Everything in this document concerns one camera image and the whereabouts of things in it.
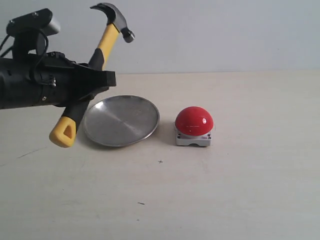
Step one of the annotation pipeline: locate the black camera cable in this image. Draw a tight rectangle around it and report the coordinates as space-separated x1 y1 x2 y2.
0 31 50 73

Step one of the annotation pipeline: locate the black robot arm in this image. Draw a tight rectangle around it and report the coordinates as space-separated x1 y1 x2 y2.
0 51 117 109

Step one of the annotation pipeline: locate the round stainless steel plate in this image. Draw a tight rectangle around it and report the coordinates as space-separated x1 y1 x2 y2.
82 95 160 148

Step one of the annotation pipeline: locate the red dome push button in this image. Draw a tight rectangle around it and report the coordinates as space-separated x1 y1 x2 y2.
174 106 215 147

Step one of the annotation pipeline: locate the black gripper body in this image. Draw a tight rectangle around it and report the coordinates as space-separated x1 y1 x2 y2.
27 51 78 107

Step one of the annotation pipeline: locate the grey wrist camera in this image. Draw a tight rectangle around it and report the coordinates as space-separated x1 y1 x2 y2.
6 8 61 58

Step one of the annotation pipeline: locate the yellow black claw hammer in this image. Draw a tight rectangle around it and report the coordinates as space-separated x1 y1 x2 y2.
49 2 135 148

